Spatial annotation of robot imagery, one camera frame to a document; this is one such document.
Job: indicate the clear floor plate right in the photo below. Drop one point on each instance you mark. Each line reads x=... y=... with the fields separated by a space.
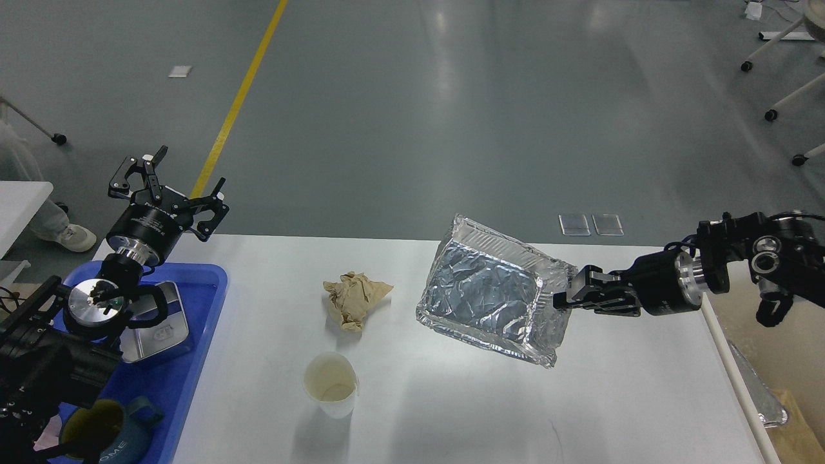
x=608 y=224

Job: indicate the grey wheeled stand leg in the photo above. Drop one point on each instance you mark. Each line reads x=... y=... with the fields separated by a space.
x=7 y=106

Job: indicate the white side table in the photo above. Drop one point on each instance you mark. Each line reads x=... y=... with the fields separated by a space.
x=20 y=200

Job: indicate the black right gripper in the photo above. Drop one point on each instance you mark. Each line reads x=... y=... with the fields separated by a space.
x=665 y=282

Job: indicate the stainless steel rectangular tin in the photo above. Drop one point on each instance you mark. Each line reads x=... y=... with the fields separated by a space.
x=150 y=347

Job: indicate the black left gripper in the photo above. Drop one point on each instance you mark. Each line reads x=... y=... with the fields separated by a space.
x=158 y=216

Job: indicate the brown paper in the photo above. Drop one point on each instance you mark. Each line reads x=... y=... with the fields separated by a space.
x=794 y=442
x=352 y=298

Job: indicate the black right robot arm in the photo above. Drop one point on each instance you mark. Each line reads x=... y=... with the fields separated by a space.
x=783 y=256

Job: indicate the dark teal mug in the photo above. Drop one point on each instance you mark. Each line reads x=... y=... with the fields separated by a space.
x=119 y=433

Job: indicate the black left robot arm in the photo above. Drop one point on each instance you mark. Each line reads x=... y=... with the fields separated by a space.
x=62 y=344

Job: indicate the clear floor plate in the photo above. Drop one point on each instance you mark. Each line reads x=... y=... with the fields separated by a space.
x=574 y=224
x=608 y=224

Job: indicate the blue plastic tray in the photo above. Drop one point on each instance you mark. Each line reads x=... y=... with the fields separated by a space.
x=171 y=383

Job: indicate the brown paper in bin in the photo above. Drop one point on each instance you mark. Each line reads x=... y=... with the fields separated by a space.
x=794 y=442

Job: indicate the foil piece in bin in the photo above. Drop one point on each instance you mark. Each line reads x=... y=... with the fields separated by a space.
x=769 y=408

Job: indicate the aluminium foil tray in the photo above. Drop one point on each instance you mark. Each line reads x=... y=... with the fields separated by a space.
x=495 y=293

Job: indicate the white paper cup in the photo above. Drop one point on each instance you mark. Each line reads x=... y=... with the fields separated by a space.
x=330 y=381

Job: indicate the white plastic bin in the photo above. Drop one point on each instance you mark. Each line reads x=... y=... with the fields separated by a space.
x=788 y=356

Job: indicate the clear floor plate left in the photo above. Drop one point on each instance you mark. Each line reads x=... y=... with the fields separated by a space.
x=574 y=224

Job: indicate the white sneaker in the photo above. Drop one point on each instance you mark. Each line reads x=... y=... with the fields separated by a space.
x=72 y=237

